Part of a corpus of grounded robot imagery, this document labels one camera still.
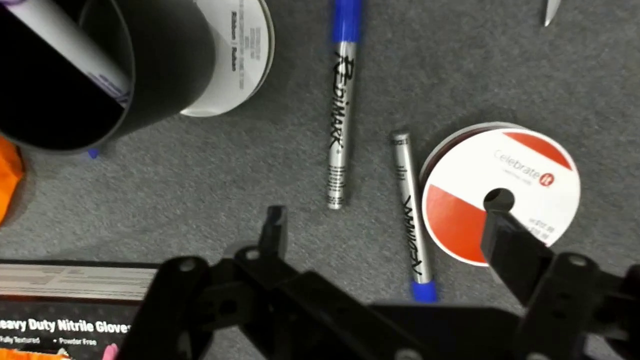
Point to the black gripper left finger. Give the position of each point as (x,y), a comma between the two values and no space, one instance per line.
(221,307)

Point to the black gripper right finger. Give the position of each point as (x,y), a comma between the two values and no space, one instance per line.
(567,301)

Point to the silver marker with blue cap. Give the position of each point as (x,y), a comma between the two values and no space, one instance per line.
(411,201)
(340,121)

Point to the grey tablecloth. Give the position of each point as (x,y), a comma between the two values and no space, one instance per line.
(201,186)

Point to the red and white ribbon spool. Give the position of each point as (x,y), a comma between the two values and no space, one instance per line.
(460,226)

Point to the black nitrile glove box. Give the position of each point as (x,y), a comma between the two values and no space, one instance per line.
(60,327)

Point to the orange nitrile gloves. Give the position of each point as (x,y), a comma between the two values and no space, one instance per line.
(9,180)

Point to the wide white ribbon spool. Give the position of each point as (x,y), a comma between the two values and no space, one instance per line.
(240,61)

